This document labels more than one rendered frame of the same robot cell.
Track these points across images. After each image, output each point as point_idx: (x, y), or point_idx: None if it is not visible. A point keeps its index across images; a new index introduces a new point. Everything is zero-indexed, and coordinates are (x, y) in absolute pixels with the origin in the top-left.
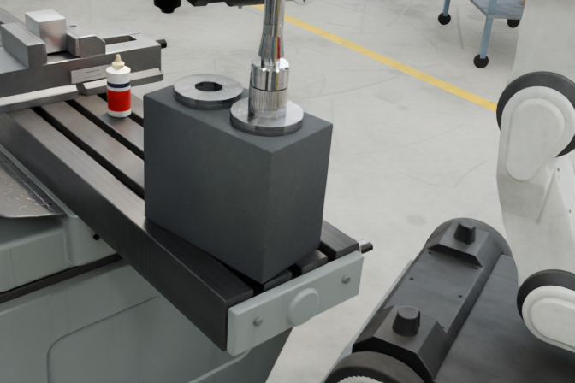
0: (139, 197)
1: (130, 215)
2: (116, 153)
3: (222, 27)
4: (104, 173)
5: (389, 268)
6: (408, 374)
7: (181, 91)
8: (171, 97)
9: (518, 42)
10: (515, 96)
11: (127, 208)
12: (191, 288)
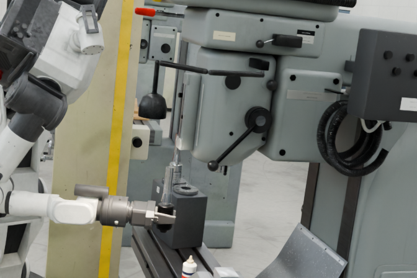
0: (199, 252)
1: (206, 248)
2: (200, 270)
3: None
4: (209, 263)
5: None
6: None
7: (196, 188)
8: (198, 193)
9: (38, 170)
10: (46, 187)
11: (206, 251)
12: None
